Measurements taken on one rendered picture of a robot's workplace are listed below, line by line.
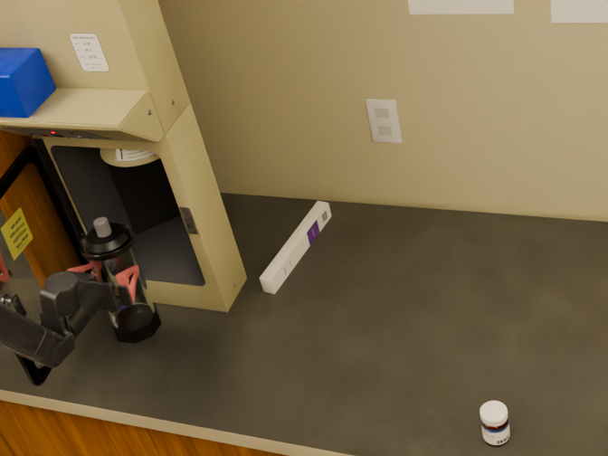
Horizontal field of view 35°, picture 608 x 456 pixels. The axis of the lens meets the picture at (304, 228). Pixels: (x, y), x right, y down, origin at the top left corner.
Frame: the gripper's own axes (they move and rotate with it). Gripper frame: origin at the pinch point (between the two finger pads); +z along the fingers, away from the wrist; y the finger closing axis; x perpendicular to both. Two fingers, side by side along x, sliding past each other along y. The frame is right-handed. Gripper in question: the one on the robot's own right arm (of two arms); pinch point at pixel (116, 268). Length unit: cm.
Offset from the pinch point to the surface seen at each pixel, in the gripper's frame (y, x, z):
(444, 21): -56, -29, 52
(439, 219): -51, 18, 51
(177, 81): -13.2, -31.9, 18.1
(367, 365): -48, 23, 6
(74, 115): -2.2, -34.0, -0.1
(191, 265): -3.4, 13.5, 19.9
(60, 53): 3.4, -42.2, 8.0
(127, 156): -0.6, -18.0, 12.9
